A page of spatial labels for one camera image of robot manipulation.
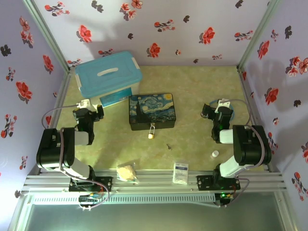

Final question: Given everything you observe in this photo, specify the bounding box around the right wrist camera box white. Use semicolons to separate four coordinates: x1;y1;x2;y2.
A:
215;98;232;113

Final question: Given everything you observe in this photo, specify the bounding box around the white slotted cable duct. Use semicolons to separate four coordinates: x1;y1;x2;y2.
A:
31;193;215;205

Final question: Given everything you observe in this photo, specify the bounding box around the white sealed packet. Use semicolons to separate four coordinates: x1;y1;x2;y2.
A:
172;161;189;185

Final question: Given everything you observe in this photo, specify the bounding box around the blue lidded storage box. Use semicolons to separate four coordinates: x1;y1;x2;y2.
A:
75;51;143;108

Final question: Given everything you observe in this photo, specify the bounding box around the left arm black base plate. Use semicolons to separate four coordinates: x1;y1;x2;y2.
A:
69;176;113;193

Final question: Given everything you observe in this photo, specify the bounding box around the brass padlock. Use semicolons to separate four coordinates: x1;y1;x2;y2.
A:
148;122;156;140

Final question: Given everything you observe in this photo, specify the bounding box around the blue stethoscope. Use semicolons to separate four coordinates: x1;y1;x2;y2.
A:
201;99;235;121

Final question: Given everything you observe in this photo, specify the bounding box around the left arm grey cable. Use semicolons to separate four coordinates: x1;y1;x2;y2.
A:
41;105;82;174

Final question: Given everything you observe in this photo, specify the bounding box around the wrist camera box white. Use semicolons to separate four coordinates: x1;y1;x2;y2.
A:
215;98;232;113
76;98;93;109

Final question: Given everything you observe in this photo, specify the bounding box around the aluminium frame post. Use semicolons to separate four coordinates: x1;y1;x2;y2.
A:
23;0;71;72
237;0;282;70

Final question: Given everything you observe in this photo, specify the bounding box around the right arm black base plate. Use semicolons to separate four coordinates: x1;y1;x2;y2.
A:
196;175;241;191

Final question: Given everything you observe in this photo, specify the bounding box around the starry night print box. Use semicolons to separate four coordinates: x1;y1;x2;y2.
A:
128;93;178;131

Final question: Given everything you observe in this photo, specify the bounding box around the bag of beige cotton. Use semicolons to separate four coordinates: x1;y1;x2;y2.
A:
116;163;140;185

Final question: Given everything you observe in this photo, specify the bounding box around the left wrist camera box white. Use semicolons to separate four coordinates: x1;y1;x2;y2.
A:
76;98;93;109

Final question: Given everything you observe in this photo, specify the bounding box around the aluminium rail table edge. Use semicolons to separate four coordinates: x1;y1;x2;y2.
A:
21;167;287;195

